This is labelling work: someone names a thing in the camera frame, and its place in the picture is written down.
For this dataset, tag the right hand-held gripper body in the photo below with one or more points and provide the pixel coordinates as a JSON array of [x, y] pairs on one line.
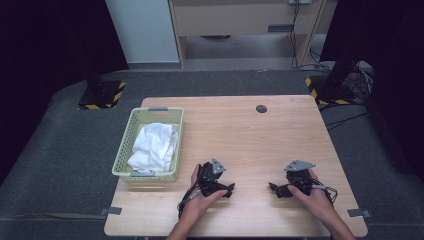
[[300, 180]]

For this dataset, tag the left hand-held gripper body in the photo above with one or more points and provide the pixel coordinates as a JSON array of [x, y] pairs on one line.
[[208, 176]]

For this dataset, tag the white t-shirt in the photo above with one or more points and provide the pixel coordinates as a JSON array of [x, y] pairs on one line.
[[153, 146]]

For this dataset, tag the green plastic basket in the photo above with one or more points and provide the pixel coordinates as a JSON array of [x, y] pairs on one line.
[[128, 143]]

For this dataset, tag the person's right hand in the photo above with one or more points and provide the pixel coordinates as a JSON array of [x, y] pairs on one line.
[[318, 203]]

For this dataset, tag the person's left hand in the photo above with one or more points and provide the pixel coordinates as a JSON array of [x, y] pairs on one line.
[[198, 205]]

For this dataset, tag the grey tape strip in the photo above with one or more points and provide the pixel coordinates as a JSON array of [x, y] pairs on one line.
[[358, 212], [113, 210]]

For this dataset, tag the dark round table grommet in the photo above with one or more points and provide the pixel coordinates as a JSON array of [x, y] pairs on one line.
[[261, 108]]

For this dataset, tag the black stand with striped base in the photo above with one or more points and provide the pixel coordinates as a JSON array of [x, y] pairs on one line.
[[330, 90], [101, 95]]

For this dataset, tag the black curtain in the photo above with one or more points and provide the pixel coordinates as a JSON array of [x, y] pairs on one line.
[[393, 66], [40, 50]]

